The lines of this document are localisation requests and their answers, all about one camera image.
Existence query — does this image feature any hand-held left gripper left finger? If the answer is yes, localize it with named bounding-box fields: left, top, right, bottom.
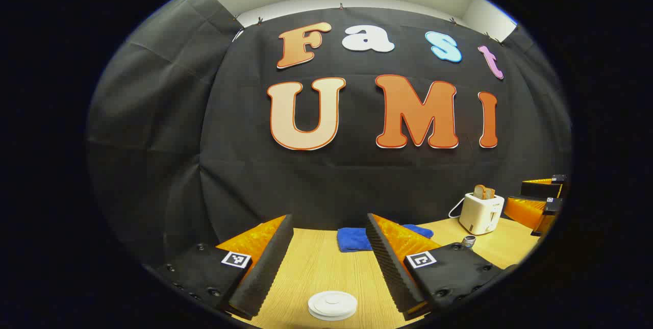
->
left=148, top=214, right=295, bottom=320

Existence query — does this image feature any white toaster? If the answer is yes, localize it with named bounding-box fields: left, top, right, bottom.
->
left=458, top=192, right=506, bottom=235

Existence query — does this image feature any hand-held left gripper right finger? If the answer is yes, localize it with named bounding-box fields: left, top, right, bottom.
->
left=365, top=213, right=518, bottom=322

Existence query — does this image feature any white teacup lid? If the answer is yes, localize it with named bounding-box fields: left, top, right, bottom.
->
left=308, top=291, right=358, bottom=321

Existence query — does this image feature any blue towel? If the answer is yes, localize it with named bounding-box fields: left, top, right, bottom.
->
left=337, top=224, right=434, bottom=253

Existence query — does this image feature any black backdrop cloth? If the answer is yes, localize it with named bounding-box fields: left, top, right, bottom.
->
left=86, top=0, right=573, bottom=268

